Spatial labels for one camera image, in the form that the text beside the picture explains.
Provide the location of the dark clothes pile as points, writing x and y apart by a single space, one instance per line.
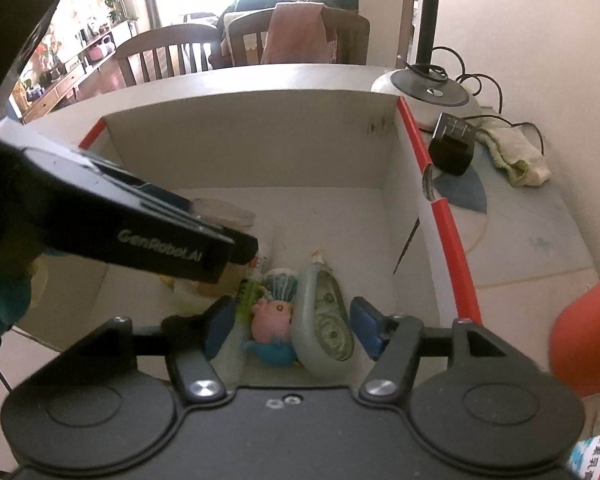
260 0

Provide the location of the white cardboard box red edges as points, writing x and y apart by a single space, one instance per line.
255 140

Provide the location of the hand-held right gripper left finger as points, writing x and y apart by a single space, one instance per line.
221 327

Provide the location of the grey correction tape dispenser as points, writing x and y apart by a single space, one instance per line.
325 310

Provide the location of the grey desk lamp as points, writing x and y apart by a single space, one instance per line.
430 87

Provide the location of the pale yellow cloth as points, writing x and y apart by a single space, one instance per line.
515 157

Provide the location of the wooden sideboard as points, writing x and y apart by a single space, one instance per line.
55 90

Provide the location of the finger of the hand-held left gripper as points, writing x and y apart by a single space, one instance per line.
240 250
170 200

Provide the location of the wooden dining chair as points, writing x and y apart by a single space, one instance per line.
170 35
352 30

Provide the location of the person's left hand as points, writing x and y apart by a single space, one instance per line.
10 305

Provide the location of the small ribbed round toy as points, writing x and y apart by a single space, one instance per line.
281 285

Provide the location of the black power adapter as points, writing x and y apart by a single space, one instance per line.
452 145

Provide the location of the green lid jar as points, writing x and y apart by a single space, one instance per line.
227 212

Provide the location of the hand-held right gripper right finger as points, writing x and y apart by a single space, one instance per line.
367 327

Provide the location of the pink towel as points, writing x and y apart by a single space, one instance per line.
295 35

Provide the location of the red water bottle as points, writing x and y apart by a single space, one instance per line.
590 335

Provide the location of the pink pig toy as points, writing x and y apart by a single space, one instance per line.
272 320

